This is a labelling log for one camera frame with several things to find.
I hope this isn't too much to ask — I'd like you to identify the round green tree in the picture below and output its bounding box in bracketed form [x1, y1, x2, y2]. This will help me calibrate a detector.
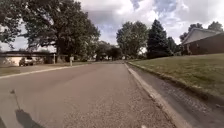
[116, 21, 150, 60]

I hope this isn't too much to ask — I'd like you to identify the grey asphalt road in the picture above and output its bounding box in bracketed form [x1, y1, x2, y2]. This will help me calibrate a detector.
[0, 60, 178, 128]

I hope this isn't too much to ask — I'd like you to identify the dark conifer tree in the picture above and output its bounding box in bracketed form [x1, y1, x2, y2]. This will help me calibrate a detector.
[146, 18, 173, 60]

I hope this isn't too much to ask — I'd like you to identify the pale concrete kerb strip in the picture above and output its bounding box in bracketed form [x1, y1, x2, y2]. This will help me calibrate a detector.
[123, 62, 195, 128]

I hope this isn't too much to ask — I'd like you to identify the large leafy tree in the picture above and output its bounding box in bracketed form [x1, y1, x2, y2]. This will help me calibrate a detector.
[18, 0, 101, 63]

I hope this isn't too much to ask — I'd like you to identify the green grass lawn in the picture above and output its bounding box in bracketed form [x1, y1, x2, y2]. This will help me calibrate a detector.
[127, 52, 224, 102]

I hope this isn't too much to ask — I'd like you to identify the pale concrete kerb line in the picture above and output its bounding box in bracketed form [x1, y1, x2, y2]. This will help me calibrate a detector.
[0, 62, 92, 80]

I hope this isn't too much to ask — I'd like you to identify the vehicle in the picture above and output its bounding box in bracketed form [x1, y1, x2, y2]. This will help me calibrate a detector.
[18, 56, 35, 67]

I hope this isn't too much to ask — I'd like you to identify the dark gravel gutter strip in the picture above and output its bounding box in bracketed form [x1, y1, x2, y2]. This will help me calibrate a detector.
[127, 63, 224, 128]

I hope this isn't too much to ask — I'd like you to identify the brick house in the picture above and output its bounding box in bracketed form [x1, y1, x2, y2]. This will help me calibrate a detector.
[181, 27, 224, 56]

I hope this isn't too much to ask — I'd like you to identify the grass verge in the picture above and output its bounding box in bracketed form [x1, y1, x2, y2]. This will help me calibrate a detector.
[0, 61, 92, 78]

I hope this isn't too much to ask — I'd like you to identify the low pale house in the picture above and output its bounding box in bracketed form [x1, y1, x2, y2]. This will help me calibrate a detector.
[0, 50, 56, 67]

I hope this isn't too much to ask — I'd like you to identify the mailbox on post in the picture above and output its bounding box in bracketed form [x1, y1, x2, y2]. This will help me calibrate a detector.
[68, 55, 75, 67]

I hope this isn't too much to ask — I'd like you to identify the post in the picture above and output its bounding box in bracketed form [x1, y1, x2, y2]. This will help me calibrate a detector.
[52, 53, 57, 65]

